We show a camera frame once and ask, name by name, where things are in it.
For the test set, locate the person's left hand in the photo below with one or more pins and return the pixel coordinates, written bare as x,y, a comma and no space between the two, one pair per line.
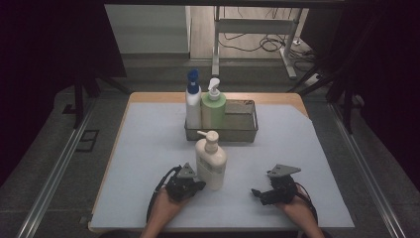
170,206

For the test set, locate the metal floor rail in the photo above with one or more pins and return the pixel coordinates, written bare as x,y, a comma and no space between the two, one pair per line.
366,172
52,178

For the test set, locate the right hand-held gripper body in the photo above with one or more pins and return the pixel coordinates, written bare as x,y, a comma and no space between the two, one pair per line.
282,188

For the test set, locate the black curtain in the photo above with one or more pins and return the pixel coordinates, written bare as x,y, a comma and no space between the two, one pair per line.
386,66
39,66

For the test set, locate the grey wall panel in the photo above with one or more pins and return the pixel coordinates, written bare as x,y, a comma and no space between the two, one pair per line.
148,29

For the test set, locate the white desk frame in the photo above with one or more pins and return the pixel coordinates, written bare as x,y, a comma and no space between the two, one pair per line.
254,25

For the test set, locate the green bottle with white pump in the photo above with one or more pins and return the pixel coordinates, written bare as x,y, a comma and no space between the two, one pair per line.
214,112

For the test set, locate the person's right hand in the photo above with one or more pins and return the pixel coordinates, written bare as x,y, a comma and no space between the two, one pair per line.
297,206

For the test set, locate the metal tray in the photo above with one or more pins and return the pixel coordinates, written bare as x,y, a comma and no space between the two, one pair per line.
237,132

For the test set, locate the black metal stand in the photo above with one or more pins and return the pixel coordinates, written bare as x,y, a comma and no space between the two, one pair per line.
347,112
78,99

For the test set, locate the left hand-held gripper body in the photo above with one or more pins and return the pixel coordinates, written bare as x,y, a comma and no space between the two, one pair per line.
180,188

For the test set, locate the white bottle with blue cap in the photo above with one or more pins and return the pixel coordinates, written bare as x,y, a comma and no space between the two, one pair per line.
193,109

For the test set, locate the cream ribbed pump bottle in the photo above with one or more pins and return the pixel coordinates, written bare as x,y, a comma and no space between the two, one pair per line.
211,165

